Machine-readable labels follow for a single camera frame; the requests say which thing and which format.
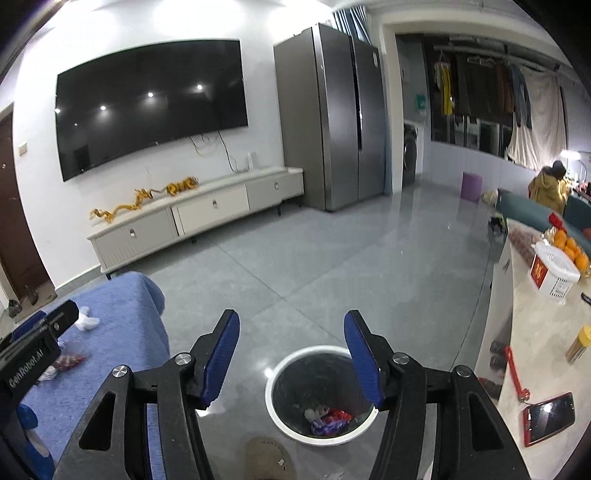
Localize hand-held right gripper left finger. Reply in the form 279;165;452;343
51;308;241;480

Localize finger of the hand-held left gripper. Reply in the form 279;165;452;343
15;404;42;464
0;300;79;354

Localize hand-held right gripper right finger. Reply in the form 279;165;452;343
343;310;536;480

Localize white tissue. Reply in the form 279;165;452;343
76;307;100;332

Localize red snack wrapper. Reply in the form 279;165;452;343
51;353;86;372

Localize grey white-rimmed trash bin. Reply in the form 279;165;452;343
264;345;391;448

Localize blue rug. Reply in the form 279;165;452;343
14;271;171;480

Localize purple snack wrapper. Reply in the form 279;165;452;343
310;410;354;437

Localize tan round mat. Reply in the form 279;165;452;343
244;436;297;480

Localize brown entrance door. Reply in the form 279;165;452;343
0;104;51;301

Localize white television cabinet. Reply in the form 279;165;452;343
87;165;305;280

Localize gold dragon decoration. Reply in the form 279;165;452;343
90;176;200;224

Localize red smartphone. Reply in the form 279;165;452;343
523;392;576;447

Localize white plastic basket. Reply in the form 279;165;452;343
527;241;581;305

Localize grey washing machine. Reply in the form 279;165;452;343
403;121;421;188

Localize yellow-capped bottle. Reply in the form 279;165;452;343
566;325;591;363

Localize teal sofa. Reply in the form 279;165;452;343
496;189;591;241

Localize pile of oranges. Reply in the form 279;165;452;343
551;228;591;273

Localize grey double-door refrigerator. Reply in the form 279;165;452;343
273;23;387;213

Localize white hanging sheet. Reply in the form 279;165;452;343
505;69;568;169

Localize row of hanging clothes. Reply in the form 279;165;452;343
431;51;532;130

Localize blue curtain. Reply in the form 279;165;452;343
331;8;374;47

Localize red handled tool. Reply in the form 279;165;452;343
504;346;532;403

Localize television cables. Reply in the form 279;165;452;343
189;131;241;174

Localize black wall television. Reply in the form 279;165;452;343
54;39;250;182

